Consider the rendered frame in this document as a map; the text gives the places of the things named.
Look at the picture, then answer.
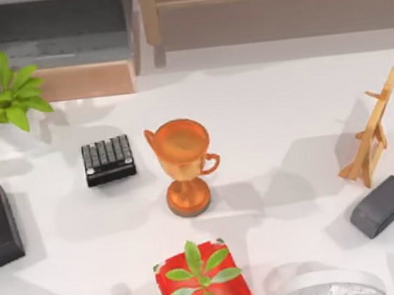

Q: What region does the dark grey rounded box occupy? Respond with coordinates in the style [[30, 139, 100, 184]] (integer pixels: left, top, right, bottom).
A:
[[345, 174, 394, 242]]

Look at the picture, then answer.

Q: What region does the wooden easel stand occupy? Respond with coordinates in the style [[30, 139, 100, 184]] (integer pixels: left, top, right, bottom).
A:
[[327, 66, 394, 192]]

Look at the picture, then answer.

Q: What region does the pulled-out drawer grey inside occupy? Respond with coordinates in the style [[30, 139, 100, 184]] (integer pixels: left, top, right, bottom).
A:
[[0, 0, 139, 74]]

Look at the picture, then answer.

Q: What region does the green leafy plant white pot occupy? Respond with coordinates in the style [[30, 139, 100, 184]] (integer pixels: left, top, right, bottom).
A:
[[0, 43, 60, 161]]

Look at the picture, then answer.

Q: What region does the black keypad calculator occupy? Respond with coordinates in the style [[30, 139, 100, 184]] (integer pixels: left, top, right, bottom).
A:
[[80, 132, 140, 188]]

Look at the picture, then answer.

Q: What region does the orange trophy cup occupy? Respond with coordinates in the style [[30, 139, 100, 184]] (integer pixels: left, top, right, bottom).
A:
[[142, 114, 226, 222]]

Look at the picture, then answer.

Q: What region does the pale wooden drawer front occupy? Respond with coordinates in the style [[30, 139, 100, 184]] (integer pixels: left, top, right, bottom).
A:
[[29, 57, 137, 104]]

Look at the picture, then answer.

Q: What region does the red pot with green plant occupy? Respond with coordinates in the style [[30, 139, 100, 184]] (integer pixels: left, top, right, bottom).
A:
[[150, 233, 256, 295]]

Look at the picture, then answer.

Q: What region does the white round basket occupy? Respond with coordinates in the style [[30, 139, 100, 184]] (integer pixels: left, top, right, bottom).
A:
[[265, 254, 388, 295]]

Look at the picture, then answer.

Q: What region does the wooden open shelf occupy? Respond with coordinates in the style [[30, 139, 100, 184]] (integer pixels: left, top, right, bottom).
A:
[[137, 0, 394, 70]]

